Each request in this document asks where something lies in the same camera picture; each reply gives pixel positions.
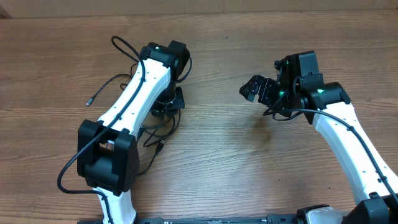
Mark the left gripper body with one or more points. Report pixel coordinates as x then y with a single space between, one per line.
172 106

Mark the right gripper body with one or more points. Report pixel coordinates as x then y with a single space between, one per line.
271 95

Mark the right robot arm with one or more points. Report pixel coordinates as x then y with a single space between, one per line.
300 89

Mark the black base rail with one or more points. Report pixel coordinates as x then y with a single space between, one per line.
269 219

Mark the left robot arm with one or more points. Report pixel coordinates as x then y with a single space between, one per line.
107 155

